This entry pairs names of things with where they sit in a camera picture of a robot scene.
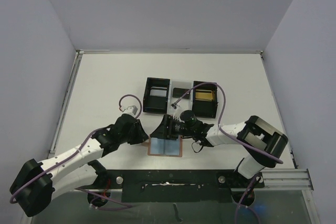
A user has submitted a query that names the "black bin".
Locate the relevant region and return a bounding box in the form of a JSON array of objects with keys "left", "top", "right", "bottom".
[
  {"left": 143, "top": 77, "right": 170, "bottom": 114},
  {"left": 192, "top": 83, "right": 218, "bottom": 119}
]

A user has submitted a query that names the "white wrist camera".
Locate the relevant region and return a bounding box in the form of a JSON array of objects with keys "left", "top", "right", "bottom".
[
  {"left": 171, "top": 103, "right": 184, "bottom": 119},
  {"left": 120, "top": 105, "right": 138, "bottom": 118}
]

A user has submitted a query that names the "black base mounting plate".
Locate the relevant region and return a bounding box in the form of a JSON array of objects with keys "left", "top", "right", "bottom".
[{"left": 76, "top": 168, "right": 265, "bottom": 204}]

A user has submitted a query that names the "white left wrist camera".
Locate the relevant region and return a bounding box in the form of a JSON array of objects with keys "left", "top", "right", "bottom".
[{"left": 120, "top": 105, "right": 138, "bottom": 118}]

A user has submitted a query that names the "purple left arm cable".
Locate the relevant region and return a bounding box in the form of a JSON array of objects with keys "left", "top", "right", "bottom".
[{"left": 9, "top": 94, "right": 144, "bottom": 211}]

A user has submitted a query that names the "white bin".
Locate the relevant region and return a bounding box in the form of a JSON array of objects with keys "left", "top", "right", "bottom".
[{"left": 167, "top": 79, "right": 193, "bottom": 115}]

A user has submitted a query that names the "tan leather card holder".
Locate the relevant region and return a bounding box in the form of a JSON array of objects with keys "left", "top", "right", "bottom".
[{"left": 141, "top": 137, "right": 183, "bottom": 157}]

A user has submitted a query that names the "gold card in bin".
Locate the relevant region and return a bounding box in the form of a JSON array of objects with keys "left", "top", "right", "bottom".
[{"left": 195, "top": 90, "right": 215, "bottom": 102}]

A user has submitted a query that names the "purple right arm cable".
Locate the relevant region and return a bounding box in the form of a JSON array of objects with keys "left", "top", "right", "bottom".
[{"left": 171, "top": 82, "right": 284, "bottom": 224}]

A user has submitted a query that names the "silver card in bin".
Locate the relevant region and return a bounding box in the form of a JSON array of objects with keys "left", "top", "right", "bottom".
[{"left": 150, "top": 87, "right": 169, "bottom": 97}]

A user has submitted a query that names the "black card in bin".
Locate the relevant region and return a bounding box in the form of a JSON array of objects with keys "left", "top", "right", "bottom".
[{"left": 172, "top": 88, "right": 188, "bottom": 99}]

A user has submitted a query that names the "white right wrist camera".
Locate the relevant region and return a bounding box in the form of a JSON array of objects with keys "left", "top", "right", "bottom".
[{"left": 171, "top": 103, "right": 184, "bottom": 119}]

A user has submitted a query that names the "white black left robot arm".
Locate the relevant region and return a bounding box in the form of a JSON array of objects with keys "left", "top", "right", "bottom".
[{"left": 9, "top": 114, "right": 149, "bottom": 217}]

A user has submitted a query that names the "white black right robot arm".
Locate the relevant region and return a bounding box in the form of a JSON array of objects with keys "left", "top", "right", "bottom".
[{"left": 150, "top": 110, "right": 288, "bottom": 187}]

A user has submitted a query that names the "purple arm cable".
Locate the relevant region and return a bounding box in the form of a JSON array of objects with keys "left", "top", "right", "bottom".
[
  {"left": 9, "top": 94, "right": 144, "bottom": 211},
  {"left": 171, "top": 82, "right": 284, "bottom": 224}
]

